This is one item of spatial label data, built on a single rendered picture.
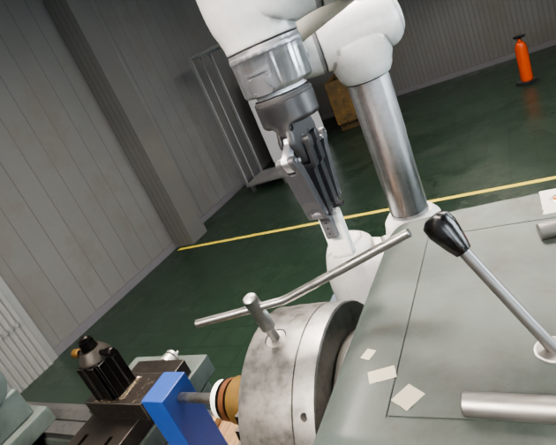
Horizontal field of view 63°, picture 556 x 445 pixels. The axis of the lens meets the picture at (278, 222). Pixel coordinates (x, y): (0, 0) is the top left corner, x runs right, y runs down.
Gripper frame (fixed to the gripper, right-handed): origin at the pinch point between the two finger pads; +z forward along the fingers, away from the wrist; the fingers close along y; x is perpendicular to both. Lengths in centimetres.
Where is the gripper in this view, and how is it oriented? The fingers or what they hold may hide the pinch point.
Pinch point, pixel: (336, 233)
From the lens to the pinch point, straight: 62.6
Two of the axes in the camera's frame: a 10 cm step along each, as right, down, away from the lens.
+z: 3.8, 8.7, 3.2
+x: 8.4, -1.8, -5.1
